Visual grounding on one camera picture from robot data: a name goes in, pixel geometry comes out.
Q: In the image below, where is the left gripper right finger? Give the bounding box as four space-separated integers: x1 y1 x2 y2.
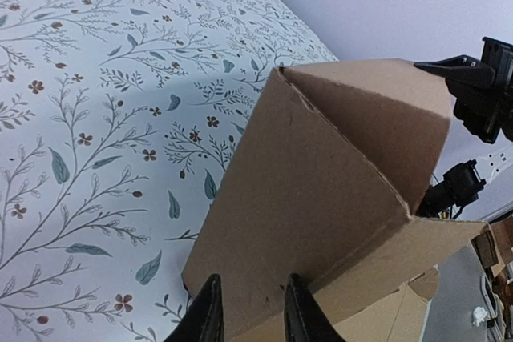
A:
284 273 345 342

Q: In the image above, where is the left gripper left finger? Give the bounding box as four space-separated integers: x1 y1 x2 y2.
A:
164 274 224 342

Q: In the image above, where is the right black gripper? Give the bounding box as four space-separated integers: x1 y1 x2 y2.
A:
414 37 512 143

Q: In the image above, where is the brown cardboard box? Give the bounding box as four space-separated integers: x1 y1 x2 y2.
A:
182 59 495 341

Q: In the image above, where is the floral patterned table mat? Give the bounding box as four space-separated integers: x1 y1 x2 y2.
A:
1 0 333 341

